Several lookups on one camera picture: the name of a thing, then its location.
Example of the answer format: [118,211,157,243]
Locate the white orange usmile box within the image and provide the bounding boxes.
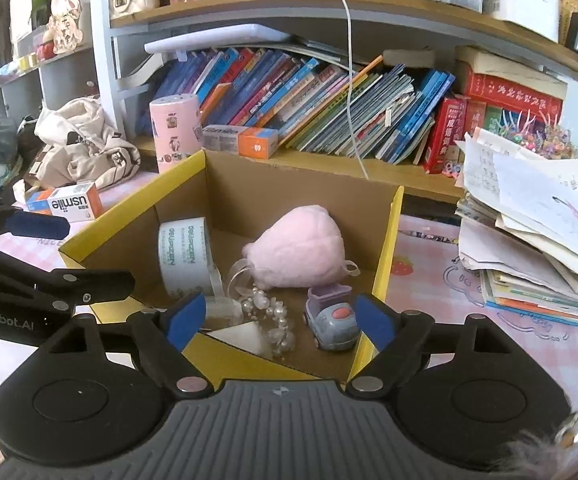
[26,182,104,223]

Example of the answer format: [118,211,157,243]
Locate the grey purple toy car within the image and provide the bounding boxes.
[303,283,361,352]

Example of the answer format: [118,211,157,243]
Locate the white tape roll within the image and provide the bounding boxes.
[158,217,224,298]

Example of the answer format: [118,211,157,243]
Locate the beige canvas bag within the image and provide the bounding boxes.
[27,98,140,190]

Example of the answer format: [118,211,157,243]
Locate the pink plush toy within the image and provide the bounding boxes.
[239,205,359,289]

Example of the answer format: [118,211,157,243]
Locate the yellow cardboard box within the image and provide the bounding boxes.
[59,152,404,385]

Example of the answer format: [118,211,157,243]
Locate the stack of papers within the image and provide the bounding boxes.
[456,129,578,327]

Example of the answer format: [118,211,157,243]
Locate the pink cylindrical container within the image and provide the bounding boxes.
[149,93,202,174]

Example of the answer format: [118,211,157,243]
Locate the floral plush doll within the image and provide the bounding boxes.
[47,0,84,54]

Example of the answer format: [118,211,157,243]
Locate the orange white small box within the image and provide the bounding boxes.
[201,125,279,159]

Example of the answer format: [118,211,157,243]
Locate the row of colourful books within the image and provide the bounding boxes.
[149,44,455,165]

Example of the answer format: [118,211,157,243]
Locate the white wooden bookshelf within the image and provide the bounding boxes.
[0,0,578,206]

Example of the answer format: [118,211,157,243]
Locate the red thick dictionary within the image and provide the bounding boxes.
[454,46,568,120]

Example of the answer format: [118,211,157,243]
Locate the white flat tablet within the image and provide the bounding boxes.
[144,24,291,54]

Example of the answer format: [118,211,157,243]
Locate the pearl bead bracelet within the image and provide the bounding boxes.
[238,285,298,360]

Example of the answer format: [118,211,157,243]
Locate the white charging cable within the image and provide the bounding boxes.
[293,0,371,181]

